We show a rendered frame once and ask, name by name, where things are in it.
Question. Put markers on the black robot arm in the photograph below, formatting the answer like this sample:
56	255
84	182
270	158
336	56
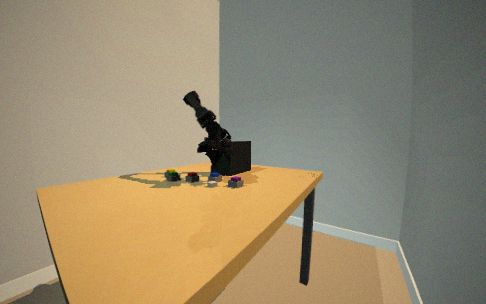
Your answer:
205	118

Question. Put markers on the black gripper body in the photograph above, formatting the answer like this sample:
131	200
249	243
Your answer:
220	150

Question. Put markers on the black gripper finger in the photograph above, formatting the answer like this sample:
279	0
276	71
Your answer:
217	158
211	159

